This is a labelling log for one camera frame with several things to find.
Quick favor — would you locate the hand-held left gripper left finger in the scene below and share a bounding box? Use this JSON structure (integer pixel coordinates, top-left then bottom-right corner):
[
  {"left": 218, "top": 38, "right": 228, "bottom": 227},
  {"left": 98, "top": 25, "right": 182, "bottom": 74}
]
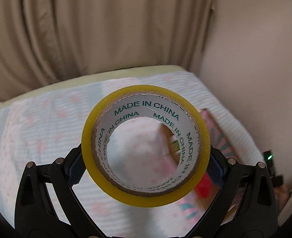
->
[{"left": 15, "top": 147, "right": 104, "bottom": 238}]

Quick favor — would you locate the yellow tape roll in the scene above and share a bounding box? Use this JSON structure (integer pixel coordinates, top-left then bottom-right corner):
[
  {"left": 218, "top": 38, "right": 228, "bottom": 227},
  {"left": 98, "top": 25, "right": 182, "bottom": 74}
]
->
[{"left": 81, "top": 85, "right": 211, "bottom": 207}]

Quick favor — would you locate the cardboard box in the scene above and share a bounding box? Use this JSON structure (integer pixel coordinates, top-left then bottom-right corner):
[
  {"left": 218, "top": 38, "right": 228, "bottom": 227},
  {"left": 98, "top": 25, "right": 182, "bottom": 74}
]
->
[{"left": 161, "top": 108, "right": 245, "bottom": 226}]

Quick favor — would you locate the beige curtain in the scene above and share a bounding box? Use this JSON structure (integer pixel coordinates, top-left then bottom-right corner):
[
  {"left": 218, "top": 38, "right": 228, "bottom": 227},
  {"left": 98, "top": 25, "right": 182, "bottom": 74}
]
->
[{"left": 0, "top": 0, "right": 217, "bottom": 107}]

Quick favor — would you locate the pale green mattress sheet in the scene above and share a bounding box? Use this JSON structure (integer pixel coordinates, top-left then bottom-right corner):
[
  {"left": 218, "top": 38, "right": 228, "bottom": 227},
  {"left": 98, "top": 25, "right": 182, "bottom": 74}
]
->
[{"left": 0, "top": 65, "right": 194, "bottom": 119}]

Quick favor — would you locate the blue pink printed blanket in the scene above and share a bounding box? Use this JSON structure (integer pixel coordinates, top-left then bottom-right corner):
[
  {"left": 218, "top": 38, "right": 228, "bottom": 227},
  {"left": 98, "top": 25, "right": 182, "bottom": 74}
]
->
[{"left": 0, "top": 71, "right": 263, "bottom": 229}]

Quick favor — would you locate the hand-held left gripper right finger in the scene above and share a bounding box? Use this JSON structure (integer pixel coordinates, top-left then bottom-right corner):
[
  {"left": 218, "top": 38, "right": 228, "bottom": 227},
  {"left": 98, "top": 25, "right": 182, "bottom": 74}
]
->
[{"left": 193, "top": 146, "right": 278, "bottom": 238}]

